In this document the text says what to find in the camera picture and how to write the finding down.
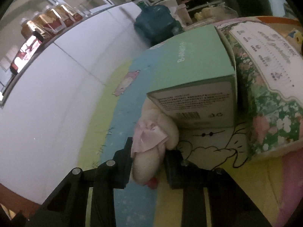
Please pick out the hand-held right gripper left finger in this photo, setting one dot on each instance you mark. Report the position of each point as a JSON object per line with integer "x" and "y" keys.
{"x": 124, "y": 167}

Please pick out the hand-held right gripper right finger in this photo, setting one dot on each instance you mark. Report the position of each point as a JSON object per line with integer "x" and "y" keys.
{"x": 174, "y": 170}

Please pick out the beige plush toy pink bow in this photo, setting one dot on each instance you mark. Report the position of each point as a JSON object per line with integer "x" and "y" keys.
{"x": 149, "y": 160}

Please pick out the cardboard tray orange rim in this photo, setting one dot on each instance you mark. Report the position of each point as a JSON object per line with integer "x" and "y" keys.
{"x": 281, "y": 24}

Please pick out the printed cartoon blanket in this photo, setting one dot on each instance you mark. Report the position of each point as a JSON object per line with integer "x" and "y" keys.
{"x": 132, "y": 87}

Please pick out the green cardboard box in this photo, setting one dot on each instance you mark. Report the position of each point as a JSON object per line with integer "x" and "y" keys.
{"x": 196, "y": 75}

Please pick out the floral tissue pack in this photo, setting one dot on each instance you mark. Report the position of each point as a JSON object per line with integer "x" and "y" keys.
{"x": 267, "y": 99}

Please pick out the blue water jug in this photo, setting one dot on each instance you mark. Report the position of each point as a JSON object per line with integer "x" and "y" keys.
{"x": 153, "y": 26}

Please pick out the pink cup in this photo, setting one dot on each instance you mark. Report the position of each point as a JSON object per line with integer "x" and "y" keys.
{"x": 183, "y": 13}

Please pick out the bag of yellow food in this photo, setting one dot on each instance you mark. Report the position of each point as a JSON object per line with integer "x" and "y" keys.
{"x": 206, "y": 12}

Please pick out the white bucket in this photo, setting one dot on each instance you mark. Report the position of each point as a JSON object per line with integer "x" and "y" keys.
{"x": 170, "y": 4}

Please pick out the yellow plush toy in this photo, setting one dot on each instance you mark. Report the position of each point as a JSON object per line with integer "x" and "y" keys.
{"x": 296, "y": 36}

